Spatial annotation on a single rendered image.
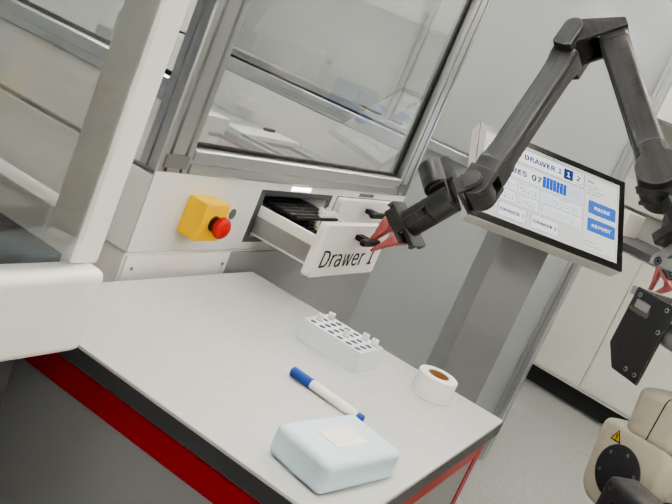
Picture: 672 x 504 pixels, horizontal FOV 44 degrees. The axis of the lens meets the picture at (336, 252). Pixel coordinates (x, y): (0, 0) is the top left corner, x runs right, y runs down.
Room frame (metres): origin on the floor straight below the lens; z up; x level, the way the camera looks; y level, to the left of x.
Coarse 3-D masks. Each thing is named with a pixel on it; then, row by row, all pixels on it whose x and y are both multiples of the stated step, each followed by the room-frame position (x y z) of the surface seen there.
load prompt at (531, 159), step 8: (528, 152) 2.51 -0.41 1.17; (520, 160) 2.48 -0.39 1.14; (528, 160) 2.50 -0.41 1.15; (536, 160) 2.51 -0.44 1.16; (544, 160) 2.53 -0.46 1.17; (536, 168) 2.50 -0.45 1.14; (544, 168) 2.51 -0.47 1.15; (552, 168) 2.53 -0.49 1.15; (560, 168) 2.54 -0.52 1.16; (568, 168) 2.56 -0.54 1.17; (560, 176) 2.52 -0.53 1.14; (568, 176) 2.54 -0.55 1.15; (576, 176) 2.55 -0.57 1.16; (584, 176) 2.57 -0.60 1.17; (576, 184) 2.54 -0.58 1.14
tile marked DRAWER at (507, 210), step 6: (498, 204) 2.36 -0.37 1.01; (504, 204) 2.37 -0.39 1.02; (510, 204) 2.38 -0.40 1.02; (498, 210) 2.35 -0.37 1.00; (504, 210) 2.36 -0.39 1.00; (510, 210) 2.37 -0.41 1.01; (516, 210) 2.38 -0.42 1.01; (522, 210) 2.39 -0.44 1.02; (504, 216) 2.35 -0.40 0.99; (510, 216) 2.36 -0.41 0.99; (516, 216) 2.37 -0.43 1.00; (522, 216) 2.38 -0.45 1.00; (522, 222) 2.37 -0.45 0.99
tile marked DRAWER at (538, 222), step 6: (534, 216) 2.40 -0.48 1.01; (540, 216) 2.41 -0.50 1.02; (534, 222) 2.39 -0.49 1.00; (540, 222) 2.40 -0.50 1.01; (546, 222) 2.41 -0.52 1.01; (552, 222) 2.42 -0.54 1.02; (534, 228) 2.38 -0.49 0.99; (540, 228) 2.39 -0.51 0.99; (546, 228) 2.40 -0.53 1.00; (552, 228) 2.41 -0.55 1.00; (558, 228) 2.42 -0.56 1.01; (552, 234) 2.40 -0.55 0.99
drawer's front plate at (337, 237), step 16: (320, 224) 1.54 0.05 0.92; (336, 224) 1.57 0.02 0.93; (352, 224) 1.64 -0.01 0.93; (368, 224) 1.71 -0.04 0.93; (320, 240) 1.53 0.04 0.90; (336, 240) 1.58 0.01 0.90; (352, 240) 1.65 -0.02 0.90; (320, 256) 1.55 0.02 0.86; (336, 256) 1.61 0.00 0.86; (352, 256) 1.68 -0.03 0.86; (368, 256) 1.75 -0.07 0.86; (304, 272) 1.54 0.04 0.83; (320, 272) 1.58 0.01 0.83; (336, 272) 1.64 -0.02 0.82; (352, 272) 1.71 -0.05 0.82
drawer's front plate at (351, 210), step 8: (336, 200) 1.89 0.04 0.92; (344, 200) 1.88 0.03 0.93; (352, 200) 1.92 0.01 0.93; (360, 200) 1.97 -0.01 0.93; (368, 200) 2.01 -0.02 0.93; (376, 200) 2.07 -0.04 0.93; (336, 208) 1.88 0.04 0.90; (344, 208) 1.90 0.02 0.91; (352, 208) 1.93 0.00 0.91; (360, 208) 1.97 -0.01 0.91; (368, 208) 2.01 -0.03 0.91; (376, 208) 2.05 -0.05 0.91; (384, 208) 2.09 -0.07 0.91; (344, 216) 1.91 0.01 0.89; (352, 216) 1.95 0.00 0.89; (360, 216) 1.99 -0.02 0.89; (368, 216) 2.03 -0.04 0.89
